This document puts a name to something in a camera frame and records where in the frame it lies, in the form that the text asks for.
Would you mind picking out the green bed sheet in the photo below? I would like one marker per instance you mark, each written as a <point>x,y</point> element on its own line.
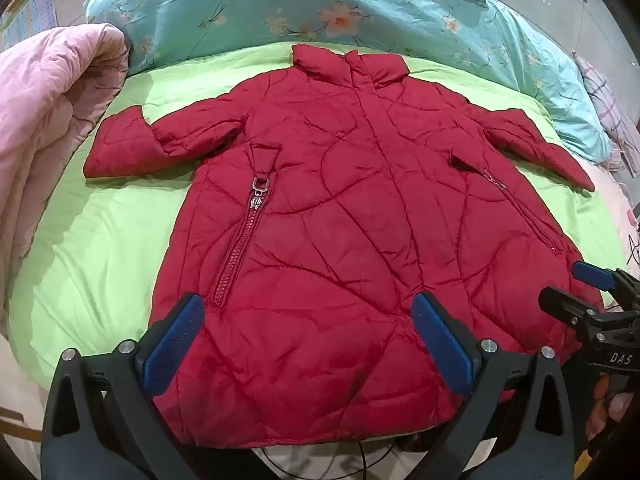
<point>100,240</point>

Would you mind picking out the person's right hand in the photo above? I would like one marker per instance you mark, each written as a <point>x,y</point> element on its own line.
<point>602,410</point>

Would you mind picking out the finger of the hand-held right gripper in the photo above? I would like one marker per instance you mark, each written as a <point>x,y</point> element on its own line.
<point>565,305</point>
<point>592,274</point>

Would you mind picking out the plaid cloth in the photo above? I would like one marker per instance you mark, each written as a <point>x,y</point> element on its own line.
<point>610,100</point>

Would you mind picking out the gold framed picture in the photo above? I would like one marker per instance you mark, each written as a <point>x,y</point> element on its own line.
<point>30,20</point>

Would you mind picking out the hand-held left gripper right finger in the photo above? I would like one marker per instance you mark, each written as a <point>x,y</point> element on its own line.
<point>445,345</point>

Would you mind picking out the blue floral quilt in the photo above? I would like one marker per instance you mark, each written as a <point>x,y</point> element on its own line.
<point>225,5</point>

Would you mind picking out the red padded coat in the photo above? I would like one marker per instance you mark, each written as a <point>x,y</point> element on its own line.
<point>325,210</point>

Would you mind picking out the pink quilt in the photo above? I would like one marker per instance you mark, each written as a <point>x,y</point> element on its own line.
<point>40,110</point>

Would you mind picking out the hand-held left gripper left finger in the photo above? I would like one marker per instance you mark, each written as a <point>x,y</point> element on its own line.
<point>172,345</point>

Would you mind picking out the pale pink bed sheet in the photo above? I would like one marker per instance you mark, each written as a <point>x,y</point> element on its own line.
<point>612,195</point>

